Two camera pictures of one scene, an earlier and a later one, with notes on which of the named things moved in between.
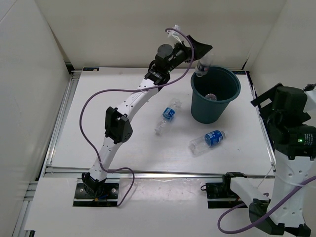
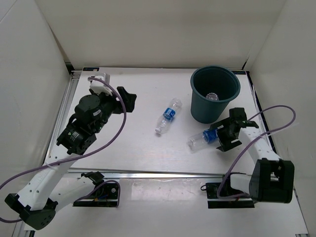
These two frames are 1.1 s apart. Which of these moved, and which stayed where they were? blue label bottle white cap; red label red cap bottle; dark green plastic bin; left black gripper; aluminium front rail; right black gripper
Moved: left black gripper; right black gripper
Stayed: blue label bottle white cap; aluminium front rail; dark green plastic bin; red label red cap bottle
